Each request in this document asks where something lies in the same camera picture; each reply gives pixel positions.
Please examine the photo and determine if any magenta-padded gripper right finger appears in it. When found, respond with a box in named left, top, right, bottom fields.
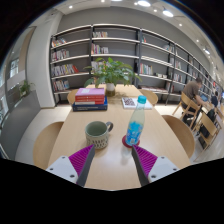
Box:
left=130, top=144, right=181, bottom=188

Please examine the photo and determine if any person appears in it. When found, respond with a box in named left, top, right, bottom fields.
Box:
left=181, top=77, right=209, bottom=111
left=210, top=90, right=221, bottom=108

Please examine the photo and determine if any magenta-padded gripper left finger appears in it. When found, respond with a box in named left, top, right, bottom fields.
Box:
left=45, top=143, right=97, bottom=188

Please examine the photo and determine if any red book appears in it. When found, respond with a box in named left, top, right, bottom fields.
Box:
left=74, top=94, right=106, bottom=106

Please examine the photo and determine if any light wooden chair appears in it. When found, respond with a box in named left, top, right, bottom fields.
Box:
left=173, top=91, right=203, bottom=126
left=161, top=114, right=196, bottom=159
left=196, top=111, right=223, bottom=151
left=137, top=88, right=159, bottom=107
left=32, top=120, right=65, bottom=170
left=66, top=88, right=81, bottom=106

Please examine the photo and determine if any flat round red coaster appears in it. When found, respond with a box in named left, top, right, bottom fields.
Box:
left=121, top=134, right=141, bottom=149

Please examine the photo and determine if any grey shelf unit with books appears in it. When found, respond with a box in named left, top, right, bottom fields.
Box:
left=49, top=23, right=221, bottom=104

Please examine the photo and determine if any clear bottle with blue cap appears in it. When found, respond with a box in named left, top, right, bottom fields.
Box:
left=125, top=95, right=148, bottom=147

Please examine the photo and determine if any white printed booklet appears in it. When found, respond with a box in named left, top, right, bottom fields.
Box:
left=120, top=96, right=154, bottom=110

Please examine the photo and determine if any potted green leafy plant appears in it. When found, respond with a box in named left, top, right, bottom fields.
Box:
left=83, top=57, right=143, bottom=98

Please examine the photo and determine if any green mug with dotted pattern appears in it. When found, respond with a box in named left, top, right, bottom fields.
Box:
left=84, top=120, right=115, bottom=150

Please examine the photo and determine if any group of ceiling lights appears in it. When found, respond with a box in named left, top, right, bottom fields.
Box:
left=66, top=0, right=213, bottom=56

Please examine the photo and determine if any thick dark blue book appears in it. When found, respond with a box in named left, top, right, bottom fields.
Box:
left=72, top=96, right=109, bottom=112

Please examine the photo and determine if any pink book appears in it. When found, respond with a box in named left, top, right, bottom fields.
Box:
left=75, top=87, right=106, bottom=98

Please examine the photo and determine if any small green window plant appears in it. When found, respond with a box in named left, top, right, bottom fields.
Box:
left=18, top=79, right=34, bottom=98

